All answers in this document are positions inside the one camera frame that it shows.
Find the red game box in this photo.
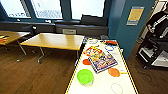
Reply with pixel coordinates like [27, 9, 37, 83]
[83, 45, 105, 57]

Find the white bowl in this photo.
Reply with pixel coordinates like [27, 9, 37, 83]
[87, 39, 100, 46]

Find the flat red disc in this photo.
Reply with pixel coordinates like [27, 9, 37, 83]
[82, 58, 92, 66]

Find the grey vent panel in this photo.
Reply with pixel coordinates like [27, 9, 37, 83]
[61, 28, 78, 36]

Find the colourful picture book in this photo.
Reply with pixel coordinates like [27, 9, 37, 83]
[88, 52, 119, 74]

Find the red and black item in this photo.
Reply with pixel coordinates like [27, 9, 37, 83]
[105, 39, 119, 47]

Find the dark sofa backrest cushion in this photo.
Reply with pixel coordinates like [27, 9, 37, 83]
[80, 14, 109, 28]

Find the green bowl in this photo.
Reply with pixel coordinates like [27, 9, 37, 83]
[76, 69, 94, 87]

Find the cream top table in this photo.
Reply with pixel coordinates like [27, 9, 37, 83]
[19, 32, 86, 64]

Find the small orange item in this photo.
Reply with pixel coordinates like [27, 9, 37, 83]
[107, 67, 121, 78]

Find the bright window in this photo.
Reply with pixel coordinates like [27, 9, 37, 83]
[70, 0, 106, 20]
[31, 0, 64, 20]
[0, 0, 31, 19]

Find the dark window bench sofa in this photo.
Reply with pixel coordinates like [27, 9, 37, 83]
[0, 20, 110, 38]

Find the small yellow stick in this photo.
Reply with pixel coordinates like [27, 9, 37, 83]
[120, 71, 128, 75]

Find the black wheeled cart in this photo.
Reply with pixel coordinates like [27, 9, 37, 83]
[135, 34, 168, 70]

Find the yellow wooden table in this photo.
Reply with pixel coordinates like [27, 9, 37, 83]
[0, 30, 32, 58]

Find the man in black shirt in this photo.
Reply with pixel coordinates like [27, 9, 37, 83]
[146, 8, 168, 39]

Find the small orange toy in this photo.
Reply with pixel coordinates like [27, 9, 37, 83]
[0, 34, 8, 44]

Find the white wall outlet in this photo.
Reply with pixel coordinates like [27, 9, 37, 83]
[118, 48, 124, 55]

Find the yellow wall sign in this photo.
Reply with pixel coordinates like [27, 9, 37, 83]
[125, 6, 146, 27]

